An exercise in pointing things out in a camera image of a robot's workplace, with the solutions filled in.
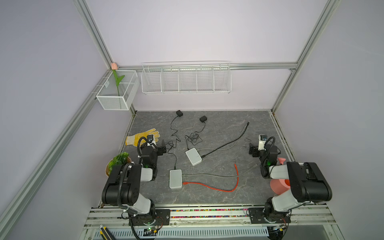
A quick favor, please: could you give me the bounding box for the grey ethernet cable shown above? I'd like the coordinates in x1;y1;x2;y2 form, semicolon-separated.
181;137;259;178

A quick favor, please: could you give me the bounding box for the white network switch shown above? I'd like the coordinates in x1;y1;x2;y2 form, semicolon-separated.
169;169;183;190
186;148;202;166

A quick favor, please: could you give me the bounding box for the red ethernet cable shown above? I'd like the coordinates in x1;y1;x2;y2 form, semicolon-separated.
182;162;240;193

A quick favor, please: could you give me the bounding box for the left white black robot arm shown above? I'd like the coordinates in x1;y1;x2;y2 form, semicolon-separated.
101;134;167;222

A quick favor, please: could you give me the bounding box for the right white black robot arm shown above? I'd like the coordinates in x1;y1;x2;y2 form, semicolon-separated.
249;135;333;223

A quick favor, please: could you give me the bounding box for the yellow work glove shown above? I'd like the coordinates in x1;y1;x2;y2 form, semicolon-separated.
125;128;160;147

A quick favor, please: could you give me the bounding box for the green potted plant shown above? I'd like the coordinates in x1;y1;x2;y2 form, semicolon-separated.
106;152;132;177

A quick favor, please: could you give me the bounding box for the pink watering can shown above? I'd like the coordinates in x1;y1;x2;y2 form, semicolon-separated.
269;158;291;195

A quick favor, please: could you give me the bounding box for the small white mesh basket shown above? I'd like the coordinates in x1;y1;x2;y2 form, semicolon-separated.
96;70;140;111

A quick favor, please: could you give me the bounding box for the artificial pink tulip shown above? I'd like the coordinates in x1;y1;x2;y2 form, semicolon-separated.
111;63;125;96

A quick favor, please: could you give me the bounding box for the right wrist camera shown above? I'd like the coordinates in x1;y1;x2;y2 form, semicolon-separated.
258;135;268;151

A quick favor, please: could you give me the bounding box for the long white wire basket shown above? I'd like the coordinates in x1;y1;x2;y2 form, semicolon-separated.
141;61;232;94

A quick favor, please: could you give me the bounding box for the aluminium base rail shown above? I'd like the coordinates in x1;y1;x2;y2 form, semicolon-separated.
80;205;344;240

